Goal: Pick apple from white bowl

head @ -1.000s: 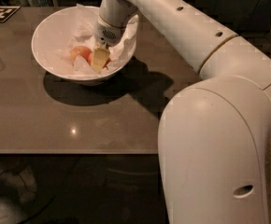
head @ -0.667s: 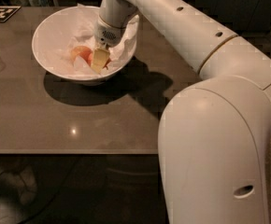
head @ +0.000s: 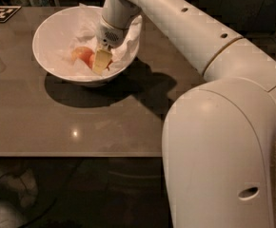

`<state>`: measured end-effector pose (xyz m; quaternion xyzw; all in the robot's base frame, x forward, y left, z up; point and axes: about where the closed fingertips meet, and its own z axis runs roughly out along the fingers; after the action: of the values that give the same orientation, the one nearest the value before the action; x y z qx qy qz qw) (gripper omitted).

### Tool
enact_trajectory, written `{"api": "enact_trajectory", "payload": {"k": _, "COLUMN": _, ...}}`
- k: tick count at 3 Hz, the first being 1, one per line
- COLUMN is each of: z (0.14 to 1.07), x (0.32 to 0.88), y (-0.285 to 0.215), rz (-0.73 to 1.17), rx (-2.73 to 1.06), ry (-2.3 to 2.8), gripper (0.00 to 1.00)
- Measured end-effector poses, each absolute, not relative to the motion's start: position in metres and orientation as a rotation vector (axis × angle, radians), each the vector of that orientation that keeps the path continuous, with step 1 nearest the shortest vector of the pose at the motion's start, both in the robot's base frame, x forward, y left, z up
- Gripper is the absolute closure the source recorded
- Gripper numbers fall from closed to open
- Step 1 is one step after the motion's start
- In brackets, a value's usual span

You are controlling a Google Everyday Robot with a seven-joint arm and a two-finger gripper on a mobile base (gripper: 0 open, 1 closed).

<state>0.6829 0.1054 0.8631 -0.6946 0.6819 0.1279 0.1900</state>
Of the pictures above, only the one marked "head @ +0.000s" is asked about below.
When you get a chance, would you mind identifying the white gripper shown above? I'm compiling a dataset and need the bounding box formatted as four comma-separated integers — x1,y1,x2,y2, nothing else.
92,17,129,75

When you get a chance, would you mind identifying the red apple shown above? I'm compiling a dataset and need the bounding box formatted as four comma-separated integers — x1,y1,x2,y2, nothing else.
71,47,94,68
91,52,112,71

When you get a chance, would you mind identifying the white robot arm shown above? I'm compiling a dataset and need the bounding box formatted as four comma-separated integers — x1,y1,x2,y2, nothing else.
97,0,276,228

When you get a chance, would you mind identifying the white ceramic bowl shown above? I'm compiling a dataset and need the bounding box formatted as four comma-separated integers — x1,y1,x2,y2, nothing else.
31,5,141,87

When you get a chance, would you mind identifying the crumpled white paper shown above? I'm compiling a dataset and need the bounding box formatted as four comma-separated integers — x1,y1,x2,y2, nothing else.
46,3,143,79

